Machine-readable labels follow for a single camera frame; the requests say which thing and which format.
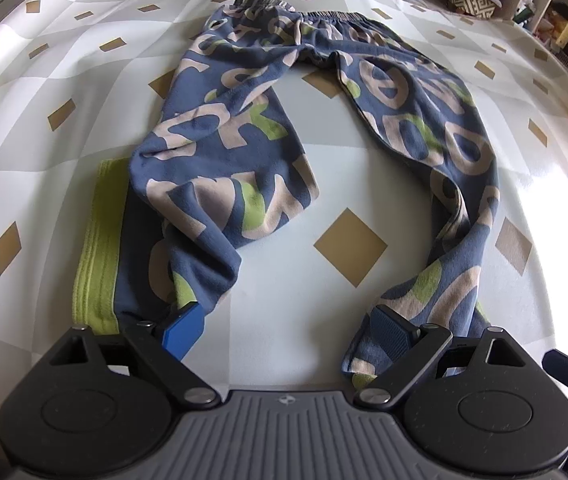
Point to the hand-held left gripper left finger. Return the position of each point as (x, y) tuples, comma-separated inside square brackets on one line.
[(184, 332)]

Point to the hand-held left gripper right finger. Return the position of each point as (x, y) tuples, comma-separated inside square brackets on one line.
[(394, 335)]

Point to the white grey checkered tablecloth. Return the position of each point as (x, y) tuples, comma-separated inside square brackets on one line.
[(364, 180)]

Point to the blue letter-print pants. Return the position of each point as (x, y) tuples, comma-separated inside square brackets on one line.
[(224, 160)]

